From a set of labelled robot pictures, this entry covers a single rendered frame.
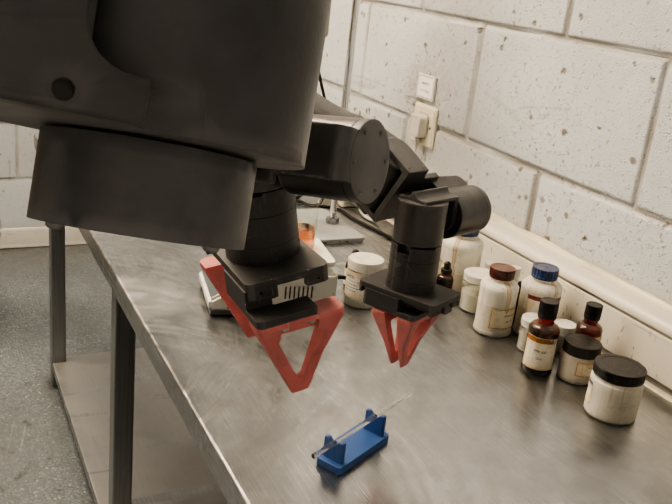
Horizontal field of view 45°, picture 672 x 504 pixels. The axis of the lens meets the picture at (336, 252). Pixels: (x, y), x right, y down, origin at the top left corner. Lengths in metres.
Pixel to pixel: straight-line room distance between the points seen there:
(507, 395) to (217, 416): 0.40
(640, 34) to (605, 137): 0.16
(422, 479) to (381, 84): 1.17
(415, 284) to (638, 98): 0.54
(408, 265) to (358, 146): 0.39
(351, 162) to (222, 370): 0.63
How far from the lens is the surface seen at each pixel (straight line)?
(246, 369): 1.12
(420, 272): 0.91
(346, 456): 0.94
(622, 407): 1.13
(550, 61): 1.46
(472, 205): 0.95
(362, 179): 0.54
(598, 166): 1.37
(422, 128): 1.74
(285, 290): 1.26
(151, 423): 2.26
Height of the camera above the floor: 1.28
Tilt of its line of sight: 19 degrees down
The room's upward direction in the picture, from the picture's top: 6 degrees clockwise
